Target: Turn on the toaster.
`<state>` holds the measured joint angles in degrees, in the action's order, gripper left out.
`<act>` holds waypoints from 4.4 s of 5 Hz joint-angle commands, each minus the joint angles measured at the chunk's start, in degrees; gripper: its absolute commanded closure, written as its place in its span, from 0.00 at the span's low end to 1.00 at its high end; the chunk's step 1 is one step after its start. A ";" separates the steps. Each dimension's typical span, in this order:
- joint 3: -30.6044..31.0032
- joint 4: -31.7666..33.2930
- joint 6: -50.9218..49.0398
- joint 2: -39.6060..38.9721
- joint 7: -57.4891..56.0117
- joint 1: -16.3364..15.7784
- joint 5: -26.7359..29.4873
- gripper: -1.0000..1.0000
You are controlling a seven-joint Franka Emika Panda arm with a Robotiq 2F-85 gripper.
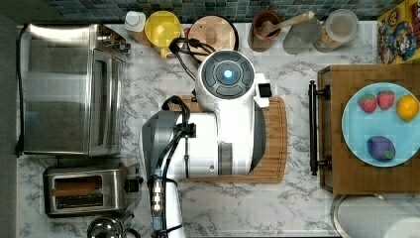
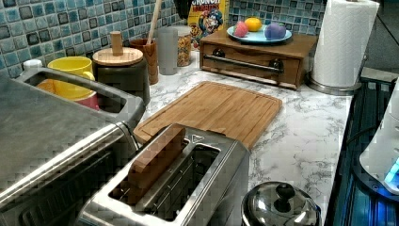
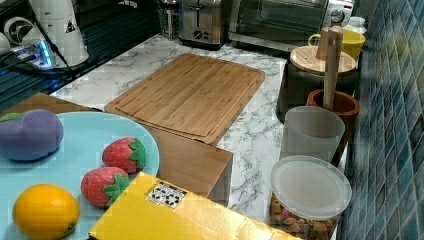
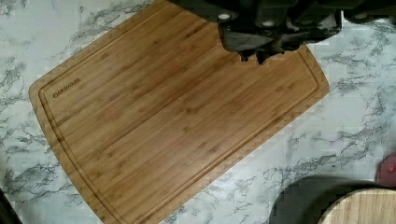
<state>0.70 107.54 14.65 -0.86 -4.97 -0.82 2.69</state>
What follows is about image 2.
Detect silver two-slot toaster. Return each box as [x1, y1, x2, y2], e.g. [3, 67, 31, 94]
[75, 127, 249, 226]

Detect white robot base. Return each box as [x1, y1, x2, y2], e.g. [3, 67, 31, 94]
[359, 81, 399, 195]

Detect stainless toaster oven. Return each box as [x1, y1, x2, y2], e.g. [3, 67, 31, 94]
[0, 77, 136, 226]

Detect bamboo cutting board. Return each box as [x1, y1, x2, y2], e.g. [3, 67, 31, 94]
[134, 81, 282, 149]

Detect brown bread slice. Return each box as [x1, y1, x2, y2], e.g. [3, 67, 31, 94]
[127, 124, 185, 204]

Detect grey dish rack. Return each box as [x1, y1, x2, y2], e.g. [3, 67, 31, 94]
[16, 68, 146, 129]

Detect wooden utensil holder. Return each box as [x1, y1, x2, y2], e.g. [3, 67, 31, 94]
[130, 39, 158, 85]

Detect glass cereal jar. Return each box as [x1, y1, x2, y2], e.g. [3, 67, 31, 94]
[172, 25, 191, 67]

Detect grey cup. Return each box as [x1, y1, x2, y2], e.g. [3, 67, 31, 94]
[157, 27, 178, 75]

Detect dark canister wooden lid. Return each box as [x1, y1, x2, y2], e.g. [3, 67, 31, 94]
[92, 31, 151, 105]

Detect pink toy fruit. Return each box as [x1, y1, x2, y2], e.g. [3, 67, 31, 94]
[233, 21, 248, 38]

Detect cereal box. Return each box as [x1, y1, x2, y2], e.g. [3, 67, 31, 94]
[187, 0, 230, 51]

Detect wooden drawer box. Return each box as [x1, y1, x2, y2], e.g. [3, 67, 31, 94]
[199, 30, 317, 89]

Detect light blue plate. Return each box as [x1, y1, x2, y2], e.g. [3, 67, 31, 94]
[227, 25, 293, 44]

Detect yellow toy lemon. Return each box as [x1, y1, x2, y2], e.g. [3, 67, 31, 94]
[245, 17, 263, 32]

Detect pink cup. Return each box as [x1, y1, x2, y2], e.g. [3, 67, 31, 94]
[76, 91, 99, 110]

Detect purple toy fruit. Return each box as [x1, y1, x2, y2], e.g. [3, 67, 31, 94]
[264, 23, 286, 40]

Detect steel pot lid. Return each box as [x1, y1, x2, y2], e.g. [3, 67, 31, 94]
[241, 182, 322, 226]

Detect yellow mug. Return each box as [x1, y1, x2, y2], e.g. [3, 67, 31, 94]
[38, 56, 95, 101]

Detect steel paper towel holder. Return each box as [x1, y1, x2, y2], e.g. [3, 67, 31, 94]
[305, 55, 368, 96]

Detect white paper towel roll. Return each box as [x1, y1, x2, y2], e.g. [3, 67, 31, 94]
[312, 0, 379, 88]

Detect white bottle cap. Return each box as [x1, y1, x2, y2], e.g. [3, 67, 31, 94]
[23, 59, 42, 71]

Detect wooden spoon handle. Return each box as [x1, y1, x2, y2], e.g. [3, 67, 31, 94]
[146, 0, 162, 45]

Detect black cable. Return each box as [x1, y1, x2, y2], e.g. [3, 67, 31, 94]
[345, 124, 379, 147]

